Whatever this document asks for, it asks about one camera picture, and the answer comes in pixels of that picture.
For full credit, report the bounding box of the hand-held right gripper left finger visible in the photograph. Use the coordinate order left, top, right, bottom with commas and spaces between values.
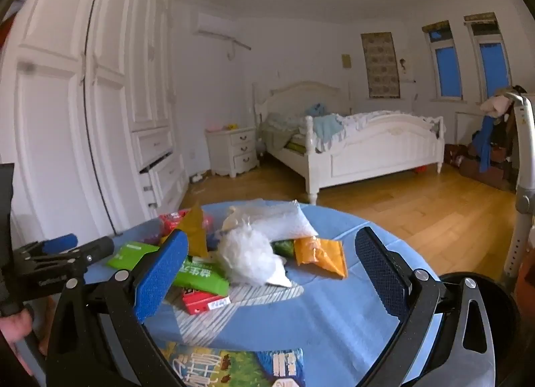
46, 229, 189, 387

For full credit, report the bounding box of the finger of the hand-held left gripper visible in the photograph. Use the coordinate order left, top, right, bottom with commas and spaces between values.
12, 234, 79, 262
12, 237, 115, 288

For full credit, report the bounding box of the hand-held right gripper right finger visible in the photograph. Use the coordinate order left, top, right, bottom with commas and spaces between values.
354, 227, 496, 387

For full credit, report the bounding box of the white plastic bag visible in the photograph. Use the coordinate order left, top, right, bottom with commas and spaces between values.
216, 224, 292, 288

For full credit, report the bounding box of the black round trash bin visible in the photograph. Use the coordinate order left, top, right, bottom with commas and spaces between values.
435, 272, 521, 387

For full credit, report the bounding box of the person's left hand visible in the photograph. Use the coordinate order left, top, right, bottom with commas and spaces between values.
0, 311, 35, 376

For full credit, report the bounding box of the green snack packet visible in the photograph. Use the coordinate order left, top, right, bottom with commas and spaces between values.
108, 243, 231, 296

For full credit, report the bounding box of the small red box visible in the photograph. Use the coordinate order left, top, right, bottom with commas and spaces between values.
182, 287, 231, 315

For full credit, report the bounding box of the red snack packet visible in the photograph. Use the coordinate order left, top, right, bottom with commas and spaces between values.
158, 209, 191, 242

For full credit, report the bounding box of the yellow brown wrapper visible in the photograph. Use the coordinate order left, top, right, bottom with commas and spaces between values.
183, 202, 210, 259

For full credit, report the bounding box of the orange snack packet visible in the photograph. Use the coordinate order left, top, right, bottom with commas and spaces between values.
294, 237, 348, 279

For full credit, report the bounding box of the small green wrapper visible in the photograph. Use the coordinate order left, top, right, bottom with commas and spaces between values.
272, 240, 296, 259

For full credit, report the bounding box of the printed picture book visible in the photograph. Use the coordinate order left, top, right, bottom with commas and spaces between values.
162, 342, 307, 387

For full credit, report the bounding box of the clear bubble wrap bag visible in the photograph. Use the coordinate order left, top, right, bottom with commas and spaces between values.
221, 199, 319, 246

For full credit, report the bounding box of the white bed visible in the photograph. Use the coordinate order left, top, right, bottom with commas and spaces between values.
252, 81, 446, 205

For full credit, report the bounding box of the white nightstand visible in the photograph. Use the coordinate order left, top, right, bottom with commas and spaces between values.
205, 126, 260, 178

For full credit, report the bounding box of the brown bags pile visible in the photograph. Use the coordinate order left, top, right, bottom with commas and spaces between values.
444, 130, 517, 192

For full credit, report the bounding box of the light blue shirt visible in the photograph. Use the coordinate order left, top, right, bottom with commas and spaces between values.
313, 113, 348, 142

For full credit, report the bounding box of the white wardrobe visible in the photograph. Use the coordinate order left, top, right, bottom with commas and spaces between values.
0, 0, 190, 246

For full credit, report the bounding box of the hanging blue cloth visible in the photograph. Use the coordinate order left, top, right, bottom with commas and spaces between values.
477, 113, 503, 173

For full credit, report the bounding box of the grey adjustable chair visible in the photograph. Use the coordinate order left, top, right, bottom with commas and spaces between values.
502, 92, 535, 287

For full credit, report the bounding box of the grey green blanket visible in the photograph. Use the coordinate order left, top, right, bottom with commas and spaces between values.
260, 112, 311, 153

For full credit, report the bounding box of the pink cloth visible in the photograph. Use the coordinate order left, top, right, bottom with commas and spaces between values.
480, 95, 510, 117

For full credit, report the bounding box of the narrow window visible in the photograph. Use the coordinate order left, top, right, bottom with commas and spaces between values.
421, 20, 464, 102
463, 12, 514, 99

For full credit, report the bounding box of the white air conditioner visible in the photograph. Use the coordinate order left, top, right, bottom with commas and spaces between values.
191, 12, 242, 37

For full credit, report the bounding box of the patterned wall hanging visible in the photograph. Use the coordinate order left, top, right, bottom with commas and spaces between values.
360, 32, 403, 100

